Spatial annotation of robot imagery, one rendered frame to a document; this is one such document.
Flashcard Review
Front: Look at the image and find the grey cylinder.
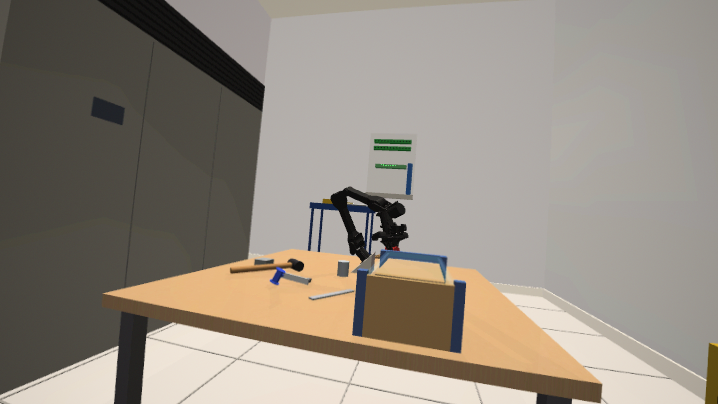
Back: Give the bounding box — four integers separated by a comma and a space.
337, 260, 349, 277

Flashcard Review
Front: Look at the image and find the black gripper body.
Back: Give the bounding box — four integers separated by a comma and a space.
372, 220, 409, 241

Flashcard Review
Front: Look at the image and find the black-headed mallet with wooden handle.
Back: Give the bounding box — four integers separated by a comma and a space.
230, 258, 304, 274

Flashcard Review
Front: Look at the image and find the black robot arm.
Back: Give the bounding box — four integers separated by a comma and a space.
330, 187, 407, 264

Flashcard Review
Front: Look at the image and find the grey flat bar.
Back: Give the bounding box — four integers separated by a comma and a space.
308, 289, 355, 300

